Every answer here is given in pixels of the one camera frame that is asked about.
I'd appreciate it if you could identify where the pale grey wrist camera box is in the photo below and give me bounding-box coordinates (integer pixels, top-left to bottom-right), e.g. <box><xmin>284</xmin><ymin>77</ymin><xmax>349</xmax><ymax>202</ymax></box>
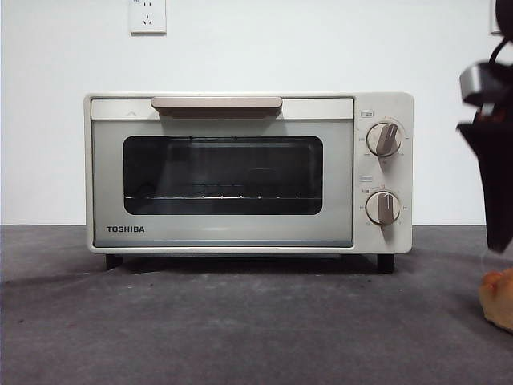
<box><xmin>458</xmin><ymin>63</ymin><xmax>513</xmax><ymax>103</ymax></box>

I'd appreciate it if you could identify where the cream and taupe oven knob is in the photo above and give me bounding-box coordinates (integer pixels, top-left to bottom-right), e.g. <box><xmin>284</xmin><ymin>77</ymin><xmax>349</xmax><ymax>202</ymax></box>
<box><xmin>366</xmin><ymin>121</ymin><xmax>404</xmax><ymax>158</ymax></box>
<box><xmin>365</xmin><ymin>189</ymin><xmax>402</xmax><ymax>227</ymax></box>

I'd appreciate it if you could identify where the golden brown bread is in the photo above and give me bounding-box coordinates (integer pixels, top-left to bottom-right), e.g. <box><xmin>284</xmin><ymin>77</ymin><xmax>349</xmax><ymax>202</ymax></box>
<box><xmin>479</xmin><ymin>268</ymin><xmax>513</xmax><ymax>324</ymax></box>

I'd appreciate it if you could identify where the metal wire oven rack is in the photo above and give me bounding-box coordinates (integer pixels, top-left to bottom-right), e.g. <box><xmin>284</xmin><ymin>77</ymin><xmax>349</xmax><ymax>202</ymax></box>
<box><xmin>123</xmin><ymin>182</ymin><xmax>321</xmax><ymax>202</ymax></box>

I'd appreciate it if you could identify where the cream Toshiba toaster oven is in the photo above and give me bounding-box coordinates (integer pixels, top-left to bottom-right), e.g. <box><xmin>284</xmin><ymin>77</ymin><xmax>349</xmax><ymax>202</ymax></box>
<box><xmin>83</xmin><ymin>91</ymin><xmax>414</xmax><ymax>274</ymax></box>

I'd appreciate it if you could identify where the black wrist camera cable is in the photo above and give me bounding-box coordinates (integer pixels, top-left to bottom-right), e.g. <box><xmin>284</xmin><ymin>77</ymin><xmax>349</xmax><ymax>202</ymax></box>
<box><xmin>487</xmin><ymin>36</ymin><xmax>513</xmax><ymax>68</ymax></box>

